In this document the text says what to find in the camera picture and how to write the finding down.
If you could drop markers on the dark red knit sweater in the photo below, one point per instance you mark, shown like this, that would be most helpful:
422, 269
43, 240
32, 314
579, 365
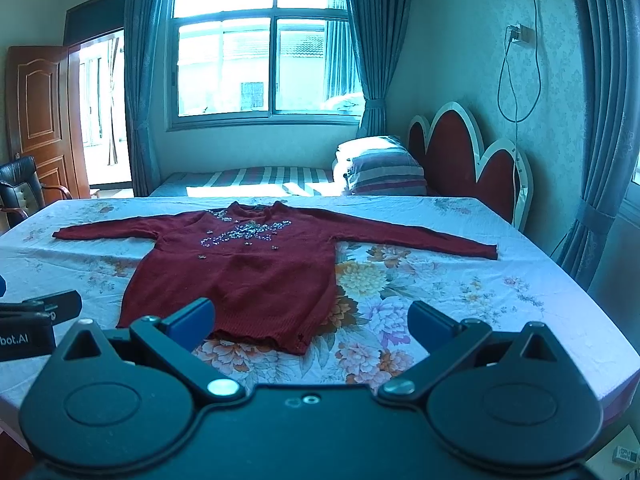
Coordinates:
268, 270

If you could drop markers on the brown wooden door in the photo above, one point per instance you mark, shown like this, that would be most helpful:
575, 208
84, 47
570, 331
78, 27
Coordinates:
43, 114

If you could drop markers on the wall power outlet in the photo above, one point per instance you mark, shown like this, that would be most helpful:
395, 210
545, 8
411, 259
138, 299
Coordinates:
520, 34

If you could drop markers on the striped bed sheet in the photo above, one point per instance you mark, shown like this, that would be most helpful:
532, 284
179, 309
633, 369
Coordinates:
268, 181

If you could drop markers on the blue curtain of window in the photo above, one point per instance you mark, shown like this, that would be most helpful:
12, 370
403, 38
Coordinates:
378, 30
141, 23

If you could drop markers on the red heart-shaped headboard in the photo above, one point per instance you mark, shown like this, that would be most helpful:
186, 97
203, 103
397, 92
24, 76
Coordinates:
457, 163

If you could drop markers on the large window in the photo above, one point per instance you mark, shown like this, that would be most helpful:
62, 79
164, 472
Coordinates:
261, 61

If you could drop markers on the blue curtain left of window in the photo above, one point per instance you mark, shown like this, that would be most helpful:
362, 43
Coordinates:
141, 23

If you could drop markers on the small white box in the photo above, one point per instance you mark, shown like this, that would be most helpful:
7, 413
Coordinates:
625, 456

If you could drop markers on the blue curtain far right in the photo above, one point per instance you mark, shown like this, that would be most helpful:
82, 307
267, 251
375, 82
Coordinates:
609, 36

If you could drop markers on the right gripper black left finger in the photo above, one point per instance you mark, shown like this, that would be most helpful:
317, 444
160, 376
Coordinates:
167, 344

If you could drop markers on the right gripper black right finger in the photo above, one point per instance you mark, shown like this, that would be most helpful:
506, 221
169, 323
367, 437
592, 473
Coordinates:
450, 344

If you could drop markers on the blue curtain right of window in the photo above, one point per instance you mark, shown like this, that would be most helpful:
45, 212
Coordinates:
378, 30

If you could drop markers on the black leather armchair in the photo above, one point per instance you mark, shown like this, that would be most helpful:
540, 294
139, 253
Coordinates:
22, 191

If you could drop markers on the striped pillow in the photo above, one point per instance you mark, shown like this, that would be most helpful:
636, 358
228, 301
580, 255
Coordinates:
377, 165

